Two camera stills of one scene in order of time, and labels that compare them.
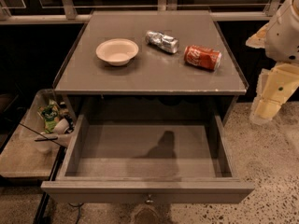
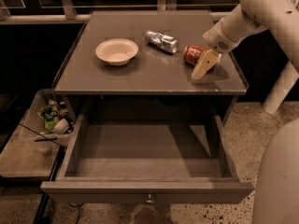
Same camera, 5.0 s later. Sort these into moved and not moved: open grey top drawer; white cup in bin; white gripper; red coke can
Moved: white gripper
Not moved: open grey top drawer; red coke can; white cup in bin
